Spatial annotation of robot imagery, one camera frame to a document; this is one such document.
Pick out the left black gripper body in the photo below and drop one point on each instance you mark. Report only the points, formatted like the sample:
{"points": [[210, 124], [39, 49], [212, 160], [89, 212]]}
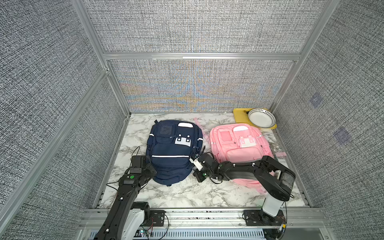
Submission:
{"points": [[148, 173]]}

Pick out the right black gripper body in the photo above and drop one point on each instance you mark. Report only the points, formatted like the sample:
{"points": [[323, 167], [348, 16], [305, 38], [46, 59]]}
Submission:
{"points": [[202, 174]]}

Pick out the navy blue backpack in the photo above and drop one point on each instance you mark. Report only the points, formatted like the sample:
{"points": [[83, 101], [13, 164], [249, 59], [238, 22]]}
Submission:
{"points": [[172, 147]]}

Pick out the pink backpack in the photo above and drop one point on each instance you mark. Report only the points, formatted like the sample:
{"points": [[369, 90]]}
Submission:
{"points": [[240, 143]]}

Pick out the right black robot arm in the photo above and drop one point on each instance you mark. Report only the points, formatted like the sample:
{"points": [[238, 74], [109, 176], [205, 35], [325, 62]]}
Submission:
{"points": [[274, 177]]}

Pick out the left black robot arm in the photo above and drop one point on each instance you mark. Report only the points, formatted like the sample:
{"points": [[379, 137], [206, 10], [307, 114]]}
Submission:
{"points": [[123, 220]]}

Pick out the yellow tray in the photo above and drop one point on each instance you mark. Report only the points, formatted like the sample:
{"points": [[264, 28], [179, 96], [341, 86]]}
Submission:
{"points": [[241, 116]]}

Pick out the white dotted bowl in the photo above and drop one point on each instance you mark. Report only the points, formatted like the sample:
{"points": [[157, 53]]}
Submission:
{"points": [[262, 118]]}

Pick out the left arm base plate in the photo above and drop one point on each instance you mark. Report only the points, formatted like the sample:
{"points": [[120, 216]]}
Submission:
{"points": [[157, 218]]}

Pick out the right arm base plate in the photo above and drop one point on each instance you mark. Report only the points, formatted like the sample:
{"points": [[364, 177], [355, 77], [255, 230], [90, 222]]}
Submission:
{"points": [[259, 218]]}

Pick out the white vented cable duct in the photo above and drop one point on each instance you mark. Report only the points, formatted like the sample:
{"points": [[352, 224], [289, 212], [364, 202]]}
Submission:
{"points": [[201, 234]]}

